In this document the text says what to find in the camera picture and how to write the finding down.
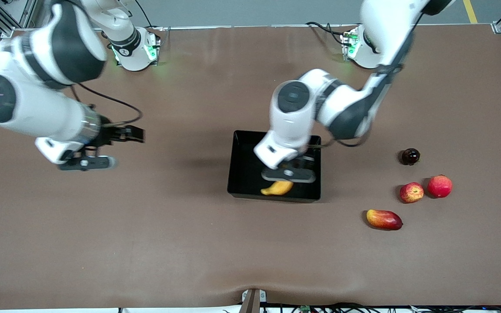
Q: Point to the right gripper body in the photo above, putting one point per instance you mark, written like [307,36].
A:
[108,135]

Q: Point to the yellow banana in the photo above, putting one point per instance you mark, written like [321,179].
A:
[278,188]

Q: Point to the black plastic box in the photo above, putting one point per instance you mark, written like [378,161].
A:
[244,174]

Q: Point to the small red yellow apple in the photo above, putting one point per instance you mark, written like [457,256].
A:
[412,192]

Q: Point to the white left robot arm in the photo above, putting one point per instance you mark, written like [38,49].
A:
[294,113]

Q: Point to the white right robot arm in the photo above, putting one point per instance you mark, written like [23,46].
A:
[37,108]

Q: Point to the brown table cover mat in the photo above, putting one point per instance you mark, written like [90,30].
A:
[146,239]

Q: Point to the red yellow mango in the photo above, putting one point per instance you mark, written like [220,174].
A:
[384,219]

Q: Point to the dark purple mangosteen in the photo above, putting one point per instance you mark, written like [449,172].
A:
[410,156]

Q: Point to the red pomegranate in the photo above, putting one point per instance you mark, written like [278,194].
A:
[440,186]

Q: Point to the silver table edge rail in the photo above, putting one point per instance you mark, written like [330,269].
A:
[198,28]

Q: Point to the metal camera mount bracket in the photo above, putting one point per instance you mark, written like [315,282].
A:
[252,302]

